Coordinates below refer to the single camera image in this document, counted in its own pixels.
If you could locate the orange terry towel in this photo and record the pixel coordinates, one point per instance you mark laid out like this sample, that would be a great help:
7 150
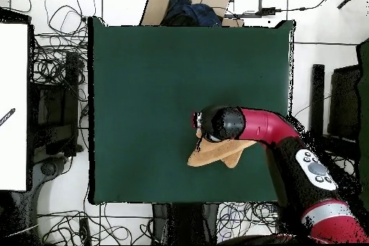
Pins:
213 153

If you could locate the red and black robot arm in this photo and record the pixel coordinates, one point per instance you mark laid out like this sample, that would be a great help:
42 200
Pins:
274 127

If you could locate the dark green table cloth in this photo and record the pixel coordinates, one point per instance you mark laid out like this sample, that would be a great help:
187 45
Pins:
144 70

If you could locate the dark blue garment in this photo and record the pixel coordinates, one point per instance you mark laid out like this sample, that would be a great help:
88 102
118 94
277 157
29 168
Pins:
196 13

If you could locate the brown cardboard box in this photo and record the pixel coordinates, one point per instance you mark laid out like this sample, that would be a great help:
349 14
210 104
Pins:
155 9

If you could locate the black power adapter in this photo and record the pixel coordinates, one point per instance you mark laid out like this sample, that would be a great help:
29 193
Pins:
266 11

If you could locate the black power strip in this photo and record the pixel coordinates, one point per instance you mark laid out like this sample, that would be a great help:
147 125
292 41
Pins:
85 231

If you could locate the black striped stick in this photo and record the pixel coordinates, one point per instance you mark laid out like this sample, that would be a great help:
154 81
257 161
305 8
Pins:
7 116

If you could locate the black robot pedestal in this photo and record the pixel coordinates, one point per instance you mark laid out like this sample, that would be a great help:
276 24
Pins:
184 223

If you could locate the black frame stand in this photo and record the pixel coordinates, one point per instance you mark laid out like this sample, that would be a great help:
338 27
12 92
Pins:
70 98

